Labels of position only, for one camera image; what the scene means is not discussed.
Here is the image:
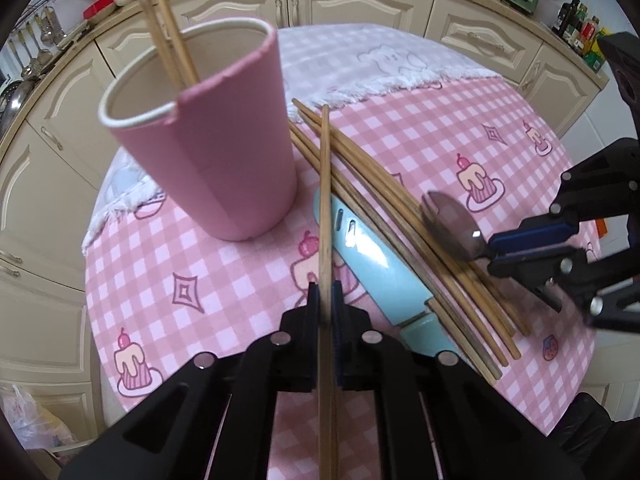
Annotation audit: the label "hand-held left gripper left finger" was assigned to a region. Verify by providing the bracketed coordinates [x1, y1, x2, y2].
[57, 282, 321, 480]

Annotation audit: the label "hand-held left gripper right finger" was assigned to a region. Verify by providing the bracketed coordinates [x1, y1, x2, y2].
[331, 280, 586, 480]

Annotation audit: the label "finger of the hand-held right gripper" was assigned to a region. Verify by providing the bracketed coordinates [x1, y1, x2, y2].
[487, 247, 640, 333]
[487, 137, 640, 253]

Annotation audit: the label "light blue knife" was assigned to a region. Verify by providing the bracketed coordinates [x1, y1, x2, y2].
[312, 187, 463, 361]

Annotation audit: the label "metal spoon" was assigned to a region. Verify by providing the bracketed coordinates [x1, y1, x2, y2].
[420, 190, 493, 263]

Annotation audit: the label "brown wooden chopstick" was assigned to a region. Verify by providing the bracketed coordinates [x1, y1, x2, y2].
[318, 104, 339, 480]

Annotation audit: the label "bunch of wooden chopsticks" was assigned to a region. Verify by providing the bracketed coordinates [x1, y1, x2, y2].
[287, 97, 532, 381]

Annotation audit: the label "pink paper cup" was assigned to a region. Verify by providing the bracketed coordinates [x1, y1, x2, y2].
[98, 17, 300, 242]

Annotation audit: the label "light wooden chopstick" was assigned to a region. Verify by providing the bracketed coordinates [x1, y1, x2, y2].
[144, 0, 202, 86]
[129, 0, 187, 92]

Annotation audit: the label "cluster of condiment bottles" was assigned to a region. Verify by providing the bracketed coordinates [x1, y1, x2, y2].
[552, 0, 608, 71]

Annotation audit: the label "pink checked tablecloth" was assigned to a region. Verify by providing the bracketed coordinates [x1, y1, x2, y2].
[82, 77, 601, 480]

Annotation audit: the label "white pink checked towel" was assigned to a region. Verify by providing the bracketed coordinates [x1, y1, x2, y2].
[82, 22, 501, 251]

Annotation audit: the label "cream base kitchen cabinets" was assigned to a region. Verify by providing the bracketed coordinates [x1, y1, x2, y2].
[0, 0, 616, 441]

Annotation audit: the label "clear plastic bag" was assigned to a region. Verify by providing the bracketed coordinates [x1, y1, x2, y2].
[0, 384, 81, 461]

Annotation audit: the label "steel colander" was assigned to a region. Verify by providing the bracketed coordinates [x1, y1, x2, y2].
[0, 75, 31, 131]

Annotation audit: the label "red box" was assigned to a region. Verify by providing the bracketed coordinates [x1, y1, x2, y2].
[82, 0, 118, 18]

